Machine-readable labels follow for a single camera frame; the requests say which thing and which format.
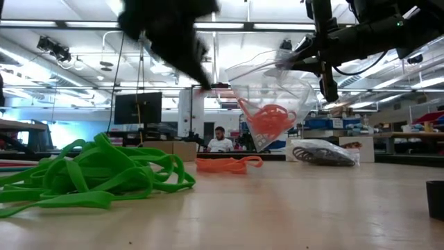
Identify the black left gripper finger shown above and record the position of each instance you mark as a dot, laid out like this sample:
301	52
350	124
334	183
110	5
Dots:
187	52

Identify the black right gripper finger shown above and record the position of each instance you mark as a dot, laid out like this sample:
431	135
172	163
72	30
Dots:
305	45
307	65

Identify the clear plastic zip bag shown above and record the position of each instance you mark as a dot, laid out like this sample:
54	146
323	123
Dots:
312	143
277	90

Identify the black rubber band pile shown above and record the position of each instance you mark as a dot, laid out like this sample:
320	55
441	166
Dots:
322	158

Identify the orange rubber band pile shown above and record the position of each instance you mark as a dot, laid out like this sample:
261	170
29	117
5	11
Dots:
225	166

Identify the green rubber band pile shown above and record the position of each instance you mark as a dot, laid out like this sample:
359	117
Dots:
86	166

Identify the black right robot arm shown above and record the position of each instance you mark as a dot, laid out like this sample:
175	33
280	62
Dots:
388	34

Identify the small black ceiling device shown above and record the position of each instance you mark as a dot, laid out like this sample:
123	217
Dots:
286	44

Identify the black ceiling speaker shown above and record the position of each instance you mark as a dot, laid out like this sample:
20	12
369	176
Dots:
415	59

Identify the black flat monitor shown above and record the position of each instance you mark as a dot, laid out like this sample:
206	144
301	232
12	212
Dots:
138	107

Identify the white card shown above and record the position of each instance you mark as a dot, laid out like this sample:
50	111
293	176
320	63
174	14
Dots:
288	149

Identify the person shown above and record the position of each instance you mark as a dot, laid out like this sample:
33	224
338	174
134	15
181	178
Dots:
219	144

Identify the small brown cardboard box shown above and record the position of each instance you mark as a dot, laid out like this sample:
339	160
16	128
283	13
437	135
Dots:
173	149

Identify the white hot dog sign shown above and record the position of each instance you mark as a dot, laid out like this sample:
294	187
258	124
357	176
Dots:
364	149

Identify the long wooden workbench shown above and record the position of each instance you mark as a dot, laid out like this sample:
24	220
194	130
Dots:
409	135

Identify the red bin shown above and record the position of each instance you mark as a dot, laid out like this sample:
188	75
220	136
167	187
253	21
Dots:
430	117

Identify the small black round object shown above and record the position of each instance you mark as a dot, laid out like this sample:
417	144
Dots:
436	199

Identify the wooden table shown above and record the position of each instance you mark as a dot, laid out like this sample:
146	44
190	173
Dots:
21	125

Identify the black ceiling camera mount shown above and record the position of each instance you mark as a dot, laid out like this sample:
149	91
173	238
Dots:
55	50

